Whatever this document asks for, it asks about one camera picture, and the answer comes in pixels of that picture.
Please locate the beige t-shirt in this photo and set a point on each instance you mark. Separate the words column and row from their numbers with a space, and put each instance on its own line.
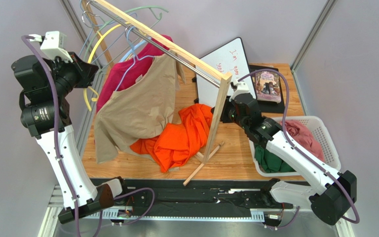
column 117, row 132

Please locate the white whiteboard black frame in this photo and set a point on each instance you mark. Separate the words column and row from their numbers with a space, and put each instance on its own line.
column 229, row 57

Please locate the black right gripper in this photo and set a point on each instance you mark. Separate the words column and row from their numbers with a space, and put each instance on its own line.
column 226, row 113

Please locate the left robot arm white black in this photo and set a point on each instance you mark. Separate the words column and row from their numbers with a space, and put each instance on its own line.
column 45, row 112

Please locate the green t-shirt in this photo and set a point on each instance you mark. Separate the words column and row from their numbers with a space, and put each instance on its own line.
column 270, row 162

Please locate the illustrated paperback book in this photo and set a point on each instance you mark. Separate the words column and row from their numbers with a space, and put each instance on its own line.
column 267, row 85

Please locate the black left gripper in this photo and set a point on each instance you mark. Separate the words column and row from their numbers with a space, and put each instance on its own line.
column 88, row 70

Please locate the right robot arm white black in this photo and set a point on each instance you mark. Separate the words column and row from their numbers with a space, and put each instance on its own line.
column 330, row 194

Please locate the metal hanging rod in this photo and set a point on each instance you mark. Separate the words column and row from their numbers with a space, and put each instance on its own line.
column 184, row 57

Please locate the blue hanger at back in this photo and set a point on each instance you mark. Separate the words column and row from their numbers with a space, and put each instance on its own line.
column 131, row 57

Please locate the white plastic basket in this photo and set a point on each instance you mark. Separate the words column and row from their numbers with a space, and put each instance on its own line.
column 320, row 133

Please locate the mint green hanger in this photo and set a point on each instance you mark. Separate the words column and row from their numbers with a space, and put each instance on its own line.
column 99, row 32

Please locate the orange t-shirt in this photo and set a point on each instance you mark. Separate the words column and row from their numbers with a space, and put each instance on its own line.
column 177, row 143

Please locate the wooden clothes rack frame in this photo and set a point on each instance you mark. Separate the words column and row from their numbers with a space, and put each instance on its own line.
column 221, row 97

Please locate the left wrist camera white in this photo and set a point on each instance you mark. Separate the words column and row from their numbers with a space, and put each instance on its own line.
column 52, row 45

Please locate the magenta t-shirt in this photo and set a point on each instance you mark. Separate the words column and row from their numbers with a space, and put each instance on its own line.
column 146, row 85

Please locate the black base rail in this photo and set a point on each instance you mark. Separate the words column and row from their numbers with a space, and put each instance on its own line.
column 200, row 199

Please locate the dusty pink t-shirt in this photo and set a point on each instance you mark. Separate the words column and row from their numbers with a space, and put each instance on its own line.
column 304, row 137

